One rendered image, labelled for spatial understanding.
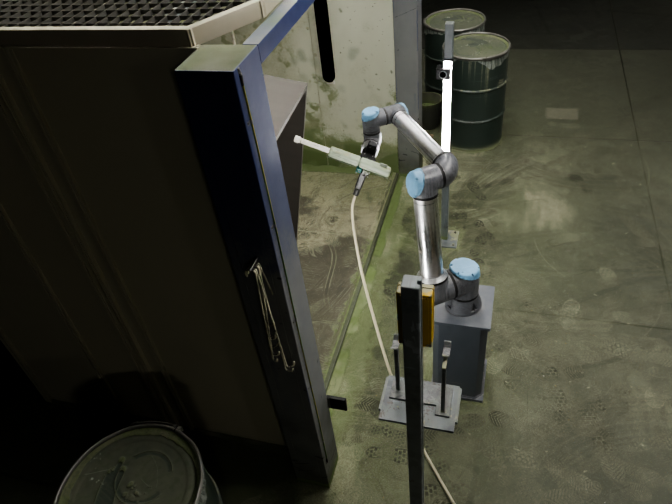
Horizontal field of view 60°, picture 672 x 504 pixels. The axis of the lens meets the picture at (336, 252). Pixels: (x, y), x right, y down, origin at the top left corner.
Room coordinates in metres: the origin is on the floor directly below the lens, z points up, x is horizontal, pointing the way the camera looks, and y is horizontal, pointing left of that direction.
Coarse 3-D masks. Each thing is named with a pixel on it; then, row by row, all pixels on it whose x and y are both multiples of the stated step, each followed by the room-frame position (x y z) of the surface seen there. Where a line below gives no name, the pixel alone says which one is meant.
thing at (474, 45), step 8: (456, 40) 4.95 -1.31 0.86; (464, 40) 4.93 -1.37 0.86; (472, 40) 4.91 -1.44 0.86; (480, 40) 4.88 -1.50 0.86; (488, 40) 4.86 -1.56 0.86; (496, 40) 4.83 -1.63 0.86; (504, 40) 4.79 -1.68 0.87; (456, 48) 4.78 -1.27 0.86; (464, 48) 4.76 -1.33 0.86; (472, 48) 4.73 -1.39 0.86; (480, 48) 4.71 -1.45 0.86; (488, 48) 4.69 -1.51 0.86; (496, 48) 4.67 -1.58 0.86; (504, 48) 4.64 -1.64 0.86; (464, 56) 4.60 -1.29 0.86; (472, 56) 4.58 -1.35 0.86; (480, 56) 4.56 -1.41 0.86; (488, 56) 4.53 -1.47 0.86
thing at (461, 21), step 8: (432, 16) 5.59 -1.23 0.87; (440, 16) 5.58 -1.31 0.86; (448, 16) 5.54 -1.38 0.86; (456, 16) 5.52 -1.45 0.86; (464, 16) 5.49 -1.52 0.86; (472, 16) 5.46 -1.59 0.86; (480, 16) 5.42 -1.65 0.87; (432, 24) 5.40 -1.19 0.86; (440, 24) 5.37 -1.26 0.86; (456, 24) 5.32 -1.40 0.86; (464, 24) 5.29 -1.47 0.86; (472, 24) 5.26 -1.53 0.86
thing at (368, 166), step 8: (296, 136) 2.45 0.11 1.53; (304, 144) 2.43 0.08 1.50; (312, 144) 2.42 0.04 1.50; (328, 152) 2.39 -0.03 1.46; (336, 152) 2.37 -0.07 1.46; (344, 152) 2.38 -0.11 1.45; (336, 160) 2.37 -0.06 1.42; (344, 160) 2.35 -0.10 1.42; (352, 160) 2.34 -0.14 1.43; (360, 160) 2.35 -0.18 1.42; (368, 160) 2.35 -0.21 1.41; (368, 168) 2.32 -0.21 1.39; (376, 168) 2.31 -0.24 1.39; (384, 168) 2.31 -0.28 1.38; (360, 176) 2.34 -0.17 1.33; (384, 176) 2.29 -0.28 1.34; (360, 184) 2.34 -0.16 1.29
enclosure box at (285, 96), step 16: (272, 80) 2.81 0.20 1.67; (288, 80) 2.82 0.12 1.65; (272, 96) 2.65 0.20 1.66; (288, 96) 2.65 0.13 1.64; (304, 96) 2.81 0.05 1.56; (272, 112) 2.50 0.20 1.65; (288, 112) 2.50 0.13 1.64; (304, 112) 2.79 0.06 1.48; (288, 128) 2.85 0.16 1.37; (304, 128) 2.81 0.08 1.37; (288, 144) 2.85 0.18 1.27; (288, 160) 2.86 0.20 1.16; (288, 176) 2.86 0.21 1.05; (288, 192) 2.87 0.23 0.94
